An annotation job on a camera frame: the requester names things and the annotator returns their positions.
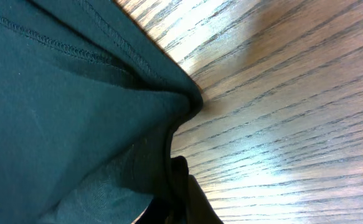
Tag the black t-shirt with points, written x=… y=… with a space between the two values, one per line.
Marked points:
x=88 y=108

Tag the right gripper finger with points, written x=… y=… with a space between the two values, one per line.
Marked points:
x=198 y=208

